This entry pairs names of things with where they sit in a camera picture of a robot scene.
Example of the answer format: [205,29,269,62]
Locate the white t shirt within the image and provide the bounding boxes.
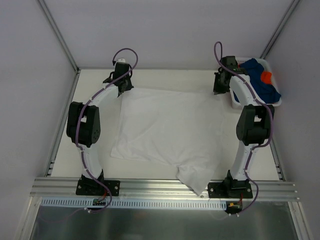
[111,88,225,194]

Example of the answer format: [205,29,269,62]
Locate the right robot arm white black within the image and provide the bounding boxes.
[213,56,274,198]

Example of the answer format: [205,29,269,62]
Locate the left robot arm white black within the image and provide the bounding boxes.
[66,61,134,195]

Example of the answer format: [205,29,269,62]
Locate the white plastic laundry basket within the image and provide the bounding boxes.
[236,57,282,107]

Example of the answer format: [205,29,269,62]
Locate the orange t shirt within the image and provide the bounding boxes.
[260,71,272,85]

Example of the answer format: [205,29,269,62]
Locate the blue t shirt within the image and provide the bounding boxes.
[239,58,281,104]

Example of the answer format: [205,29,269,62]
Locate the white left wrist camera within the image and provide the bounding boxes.
[112,58,126,66]

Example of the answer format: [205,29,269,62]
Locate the aluminium frame post right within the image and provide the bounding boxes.
[260,0,301,59]

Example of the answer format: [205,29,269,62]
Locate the aluminium frame post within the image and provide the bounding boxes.
[36,0,80,73]
[260,0,301,59]

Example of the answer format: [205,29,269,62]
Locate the aluminium frame post left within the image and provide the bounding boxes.
[36,0,80,73]

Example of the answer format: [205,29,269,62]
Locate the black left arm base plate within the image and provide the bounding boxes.
[75,176,121,197]

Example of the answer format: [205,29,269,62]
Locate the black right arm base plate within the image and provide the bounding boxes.
[207,181,253,199]

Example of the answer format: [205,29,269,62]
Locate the aluminium mounting rail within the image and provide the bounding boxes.
[30,177,300,202]

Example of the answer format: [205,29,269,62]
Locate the white slotted cable duct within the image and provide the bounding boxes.
[41,197,227,211]

